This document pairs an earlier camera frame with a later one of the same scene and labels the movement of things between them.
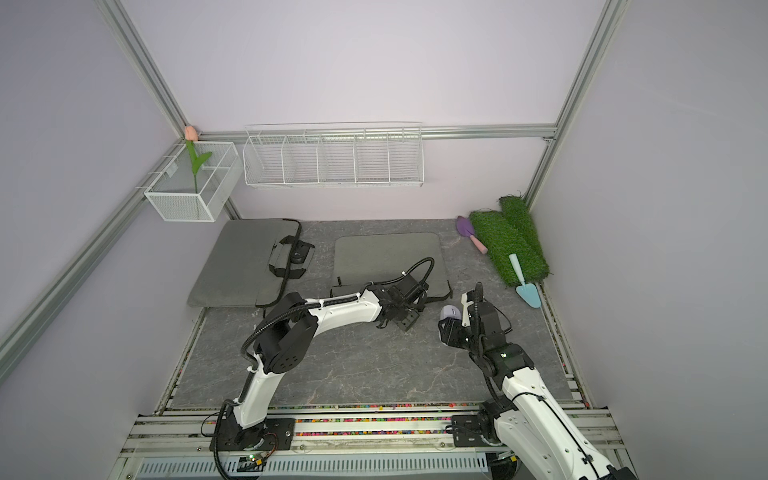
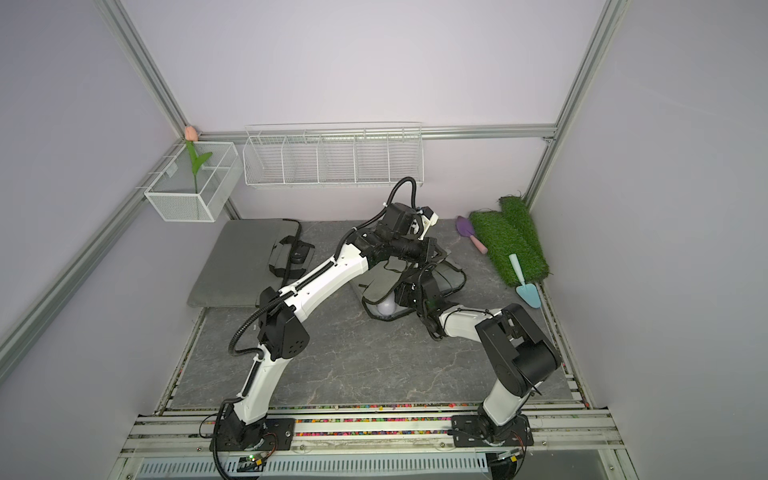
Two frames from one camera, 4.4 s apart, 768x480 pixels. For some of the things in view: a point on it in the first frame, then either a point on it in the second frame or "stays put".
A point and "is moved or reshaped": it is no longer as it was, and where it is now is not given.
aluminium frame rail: (446, 131) stays put
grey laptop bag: (250, 263) stays put
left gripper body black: (407, 318) → (415, 250)
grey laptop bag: (361, 259) is moved or reshaped
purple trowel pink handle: (466, 229) stays put
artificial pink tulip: (197, 161) stays put
